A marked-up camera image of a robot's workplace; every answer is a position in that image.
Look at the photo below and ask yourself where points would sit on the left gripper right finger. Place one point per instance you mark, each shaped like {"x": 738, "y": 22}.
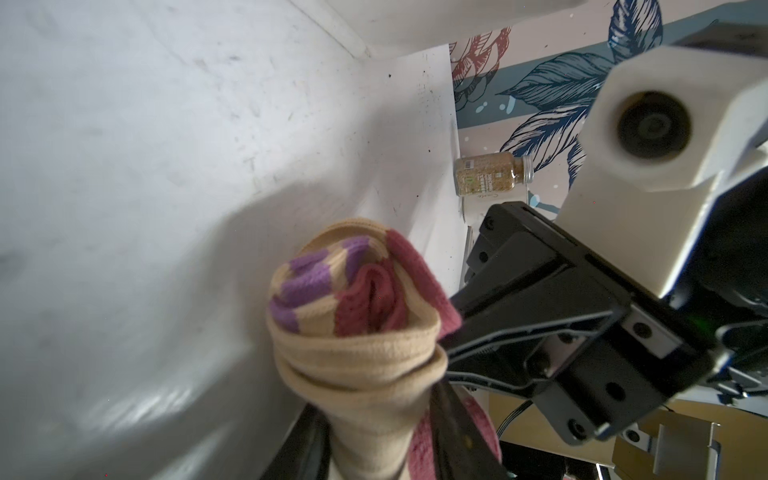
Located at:
{"x": 459, "y": 450}

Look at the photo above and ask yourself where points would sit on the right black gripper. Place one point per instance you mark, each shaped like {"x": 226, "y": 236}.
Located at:
{"x": 546, "y": 319}

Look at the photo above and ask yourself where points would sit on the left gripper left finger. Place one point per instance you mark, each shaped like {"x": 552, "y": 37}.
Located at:
{"x": 306, "y": 452}

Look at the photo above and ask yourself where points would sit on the beige maroon striped sock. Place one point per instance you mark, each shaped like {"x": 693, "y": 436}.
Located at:
{"x": 356, "y": 320}

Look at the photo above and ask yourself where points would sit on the amber jar with lid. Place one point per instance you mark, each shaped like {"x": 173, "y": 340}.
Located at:
{"x": 491, "y": 173}

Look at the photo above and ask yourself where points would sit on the white compartment organizer tray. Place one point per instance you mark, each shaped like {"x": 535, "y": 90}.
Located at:
{"x": 380, "y": 29}

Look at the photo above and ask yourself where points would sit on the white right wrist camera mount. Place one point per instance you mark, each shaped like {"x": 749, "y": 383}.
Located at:
{"x": 670, "y": 131}

